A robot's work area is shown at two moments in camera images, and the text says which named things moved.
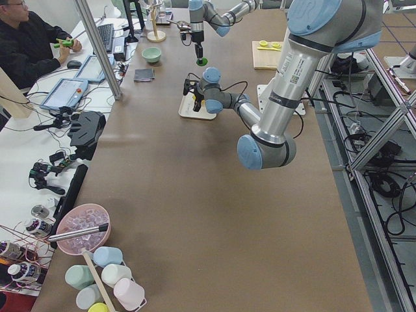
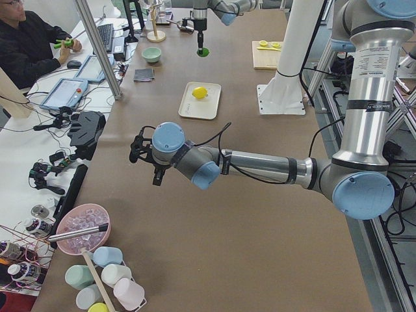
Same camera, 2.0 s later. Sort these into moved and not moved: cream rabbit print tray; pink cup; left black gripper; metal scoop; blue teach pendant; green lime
Moved: left black gripper; green lime
Not moved: blue teach pendant; pink cup; metal scoop; cream rabbit print tray
